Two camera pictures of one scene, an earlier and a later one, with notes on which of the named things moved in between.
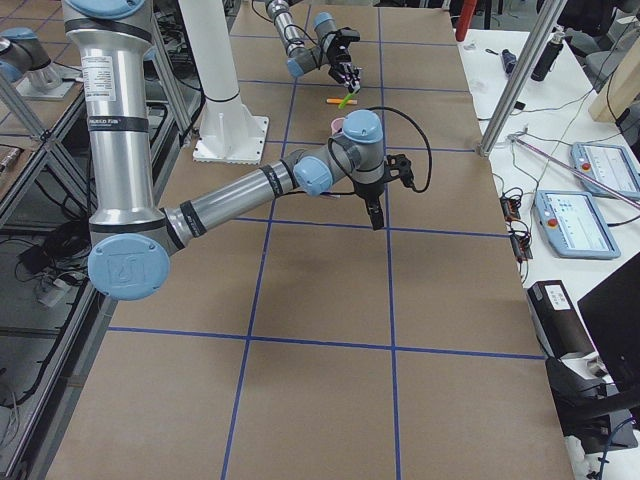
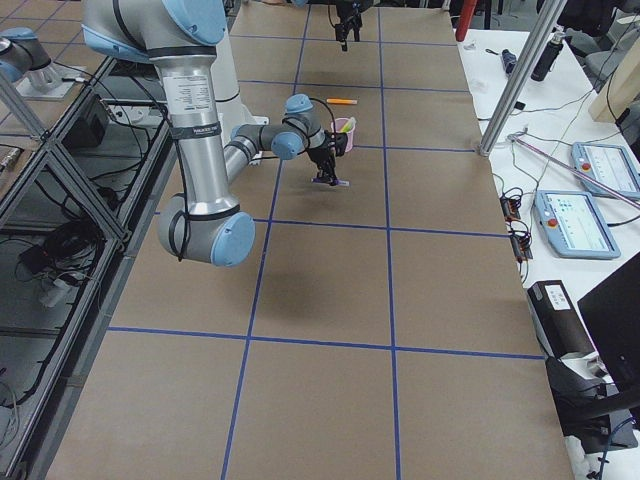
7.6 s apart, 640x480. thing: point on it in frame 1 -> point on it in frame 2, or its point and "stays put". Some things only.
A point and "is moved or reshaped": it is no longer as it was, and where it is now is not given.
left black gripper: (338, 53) -> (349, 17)
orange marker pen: (340, 101) stays put
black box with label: (556, 322) stays put
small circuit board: (511, 212) stays put
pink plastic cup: (337, 124) stays put
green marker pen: (345, 100) is moved or reshaped
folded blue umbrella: (508, 60) stays put
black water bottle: (548, 56) stays put
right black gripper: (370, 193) -> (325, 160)
